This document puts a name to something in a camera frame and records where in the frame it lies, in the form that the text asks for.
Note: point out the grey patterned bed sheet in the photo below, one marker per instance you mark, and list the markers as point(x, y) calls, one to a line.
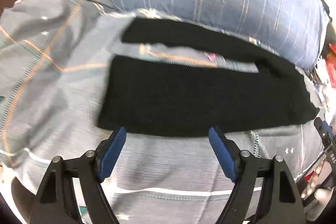
point(54, 65)

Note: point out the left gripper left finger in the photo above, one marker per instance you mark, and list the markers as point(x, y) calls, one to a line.
point(55, 201)

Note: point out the red items beside bed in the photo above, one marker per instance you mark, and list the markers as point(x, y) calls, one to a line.
point(325, 76)

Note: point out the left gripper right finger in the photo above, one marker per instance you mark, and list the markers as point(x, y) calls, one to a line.
point(279, 200)

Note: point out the black pants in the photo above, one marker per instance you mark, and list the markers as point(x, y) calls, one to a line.
point(176, 100)

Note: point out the operator right hand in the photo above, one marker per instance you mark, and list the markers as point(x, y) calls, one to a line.
point(322, 196)

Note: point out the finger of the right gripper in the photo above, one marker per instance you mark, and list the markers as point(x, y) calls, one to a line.
point(323, 130)

